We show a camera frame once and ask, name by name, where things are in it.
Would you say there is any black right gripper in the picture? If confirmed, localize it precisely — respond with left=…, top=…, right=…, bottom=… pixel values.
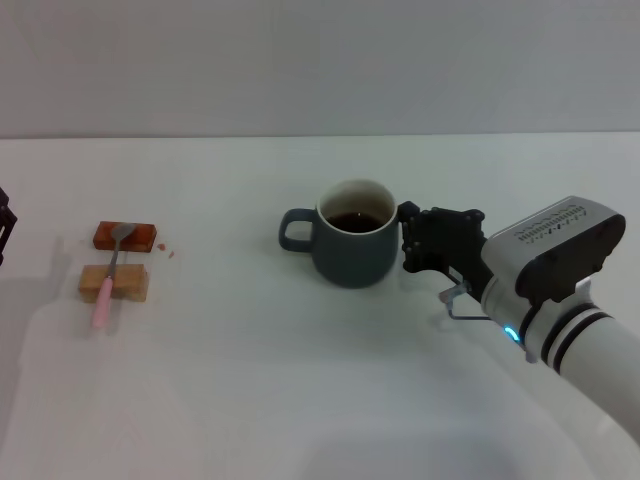
left=397, top=200, right=495, bottom=302

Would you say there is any grey ceramic coffee cup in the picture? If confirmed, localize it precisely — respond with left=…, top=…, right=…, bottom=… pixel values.
left=278, top=178, right=400, bottom=290

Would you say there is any pink handled metal spoon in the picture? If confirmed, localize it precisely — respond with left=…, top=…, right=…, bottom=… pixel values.
left=89, top=223, right=136, bottom=330

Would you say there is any red-brown wooden block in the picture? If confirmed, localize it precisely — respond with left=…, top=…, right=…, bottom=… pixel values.
left=92, top=220, right=158, bottom=253

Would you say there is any light wooden block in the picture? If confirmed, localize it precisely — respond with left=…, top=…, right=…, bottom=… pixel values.
left=77, top=264, right=150, bottom=304

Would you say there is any thin grey cable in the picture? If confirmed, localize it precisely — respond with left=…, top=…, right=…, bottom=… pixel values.
left=438, top=280, right=494, bottom=322

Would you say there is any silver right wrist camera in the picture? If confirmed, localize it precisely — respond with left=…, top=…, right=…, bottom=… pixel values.
left=482, top=196, right=627, bottom=306

